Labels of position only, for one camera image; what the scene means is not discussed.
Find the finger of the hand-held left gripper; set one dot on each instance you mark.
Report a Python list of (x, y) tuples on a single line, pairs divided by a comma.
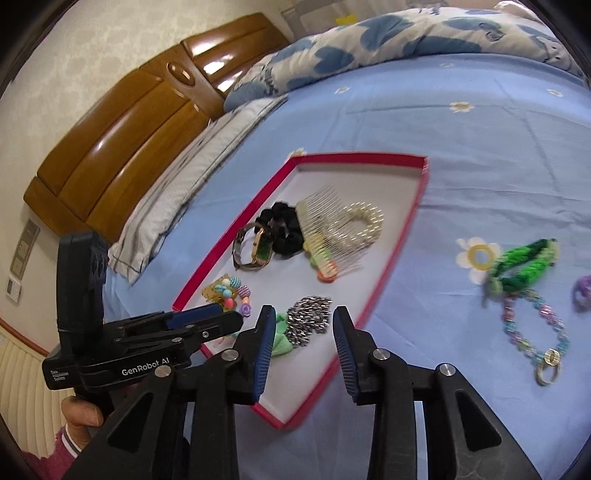
[(194, 316), (221, 325)]

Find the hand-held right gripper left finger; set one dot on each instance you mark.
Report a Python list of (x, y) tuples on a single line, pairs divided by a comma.
[(263, 355)]

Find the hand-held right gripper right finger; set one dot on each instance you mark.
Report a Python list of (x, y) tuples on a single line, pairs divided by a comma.
[(344, 355)]

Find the yellow hair claw clip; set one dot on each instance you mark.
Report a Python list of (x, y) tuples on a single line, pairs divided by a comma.
[(212, 293)]

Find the black scrunchie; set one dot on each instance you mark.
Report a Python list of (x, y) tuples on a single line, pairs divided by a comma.
[(281, 230)]

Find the hair comb with colourful trim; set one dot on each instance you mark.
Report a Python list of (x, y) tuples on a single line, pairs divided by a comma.
[(318, 221)]

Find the red shallow cardboard box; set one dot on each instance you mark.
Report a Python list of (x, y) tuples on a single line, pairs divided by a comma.
[(397, 184)]

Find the person's left hand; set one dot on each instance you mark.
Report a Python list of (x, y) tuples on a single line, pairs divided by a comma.
[(78, 413)]

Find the beige ribbed radiator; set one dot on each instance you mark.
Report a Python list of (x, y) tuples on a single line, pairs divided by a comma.
[(27, 383)]

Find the white striped pillow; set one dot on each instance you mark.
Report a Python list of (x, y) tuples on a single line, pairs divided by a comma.
[(184, 184)]

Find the wooden headboard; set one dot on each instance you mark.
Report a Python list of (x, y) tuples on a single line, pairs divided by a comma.
[(138, 129)]

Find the blue flowered bed sheet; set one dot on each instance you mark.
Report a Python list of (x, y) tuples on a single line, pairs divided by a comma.
[(485, 161)]

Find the blue and white duvet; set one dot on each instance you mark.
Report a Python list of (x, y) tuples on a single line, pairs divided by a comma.
[(392, 37)]

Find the small yellow toy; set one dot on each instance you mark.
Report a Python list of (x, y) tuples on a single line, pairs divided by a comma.
[(346, 19)]

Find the wall switch panel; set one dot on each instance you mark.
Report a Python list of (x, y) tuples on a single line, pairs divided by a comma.
[(27, 249)]

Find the white wall thermostat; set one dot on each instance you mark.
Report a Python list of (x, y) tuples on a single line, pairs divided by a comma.
[(14, 290)]

